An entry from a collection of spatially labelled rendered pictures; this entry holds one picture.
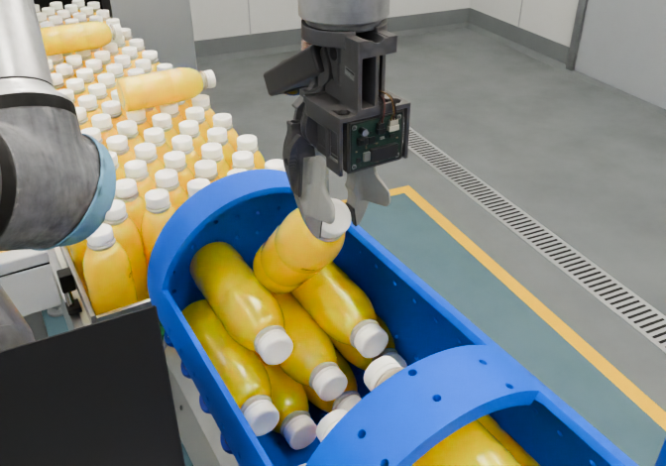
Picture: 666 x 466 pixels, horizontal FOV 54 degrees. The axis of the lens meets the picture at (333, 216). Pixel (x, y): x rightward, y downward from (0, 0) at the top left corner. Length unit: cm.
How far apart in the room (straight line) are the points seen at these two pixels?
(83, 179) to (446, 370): 37
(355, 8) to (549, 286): 237
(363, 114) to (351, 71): 4
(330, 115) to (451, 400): 25
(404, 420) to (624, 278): 248
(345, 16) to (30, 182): 30
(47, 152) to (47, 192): 4
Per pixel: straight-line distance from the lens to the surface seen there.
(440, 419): 54
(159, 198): 109
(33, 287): 105
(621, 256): 311
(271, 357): 76
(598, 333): 264
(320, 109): 55
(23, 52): 69
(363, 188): 64
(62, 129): 66
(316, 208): 61
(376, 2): 53
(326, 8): 52
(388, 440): 54
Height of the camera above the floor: 163
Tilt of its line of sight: 31 degrees down
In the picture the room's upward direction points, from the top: straight up
